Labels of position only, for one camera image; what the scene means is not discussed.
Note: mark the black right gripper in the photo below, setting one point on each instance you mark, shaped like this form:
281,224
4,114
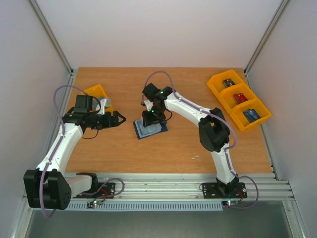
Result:
150,118

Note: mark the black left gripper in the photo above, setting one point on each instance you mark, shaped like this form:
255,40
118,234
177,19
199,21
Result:
110,123

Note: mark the blue leather card holder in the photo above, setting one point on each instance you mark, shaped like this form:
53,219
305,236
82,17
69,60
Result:
143,132

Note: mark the black credit card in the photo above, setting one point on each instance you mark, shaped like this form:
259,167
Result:
228,83

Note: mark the red credit card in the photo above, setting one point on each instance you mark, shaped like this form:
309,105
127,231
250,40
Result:
240,98

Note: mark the blue credit card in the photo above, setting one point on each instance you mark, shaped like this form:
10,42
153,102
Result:
251,115

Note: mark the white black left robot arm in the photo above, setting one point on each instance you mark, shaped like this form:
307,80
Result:
45,186

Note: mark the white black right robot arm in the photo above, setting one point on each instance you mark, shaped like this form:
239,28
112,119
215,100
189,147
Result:
212,128

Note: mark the yellow bin left side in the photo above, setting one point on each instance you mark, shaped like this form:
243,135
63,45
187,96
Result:
99,92

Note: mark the yellow bin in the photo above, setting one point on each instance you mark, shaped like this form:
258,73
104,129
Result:
241,121
215,82
99,92
226,96

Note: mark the yellow bin far right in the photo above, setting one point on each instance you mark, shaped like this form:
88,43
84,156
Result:
215,82

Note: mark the yellow bin middle right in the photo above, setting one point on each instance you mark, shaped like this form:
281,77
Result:
226,96

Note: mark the yellow bin near right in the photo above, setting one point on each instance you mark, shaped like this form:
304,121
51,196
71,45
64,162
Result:
241,121

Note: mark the left small circuit board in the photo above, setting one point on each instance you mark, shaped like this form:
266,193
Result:
94,203

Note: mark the small circuit board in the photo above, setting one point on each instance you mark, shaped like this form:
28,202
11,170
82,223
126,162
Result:
229,203
94,203

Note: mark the right small circuit board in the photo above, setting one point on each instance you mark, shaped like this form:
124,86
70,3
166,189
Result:
229,203

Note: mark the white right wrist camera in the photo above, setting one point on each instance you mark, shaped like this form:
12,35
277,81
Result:
148,105

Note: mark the aluminium rail base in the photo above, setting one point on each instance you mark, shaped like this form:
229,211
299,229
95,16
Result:
173,186

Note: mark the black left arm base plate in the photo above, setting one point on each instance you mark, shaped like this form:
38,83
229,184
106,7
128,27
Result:
107,190

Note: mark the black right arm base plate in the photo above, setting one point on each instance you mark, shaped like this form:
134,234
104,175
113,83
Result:
210,190

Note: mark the grey slotted cable duct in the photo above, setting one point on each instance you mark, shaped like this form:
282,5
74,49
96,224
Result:
130,206

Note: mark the left aluminium corner post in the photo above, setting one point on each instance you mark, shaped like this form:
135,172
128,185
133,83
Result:
43,21

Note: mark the aluminium corner post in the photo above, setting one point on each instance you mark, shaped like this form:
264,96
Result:
267,34
43,21

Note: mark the right aluminium corner post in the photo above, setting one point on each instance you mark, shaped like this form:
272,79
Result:
267,34

